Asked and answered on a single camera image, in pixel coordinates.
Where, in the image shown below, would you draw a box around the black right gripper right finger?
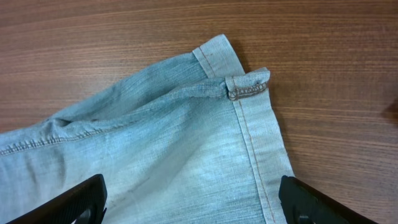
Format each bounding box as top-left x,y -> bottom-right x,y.
279,175 -> 377,224

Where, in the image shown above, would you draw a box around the light blue denim shorts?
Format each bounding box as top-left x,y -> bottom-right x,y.
1,35 -> 293,223

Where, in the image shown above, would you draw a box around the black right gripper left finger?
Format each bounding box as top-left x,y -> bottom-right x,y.
7,174 -> 108,224

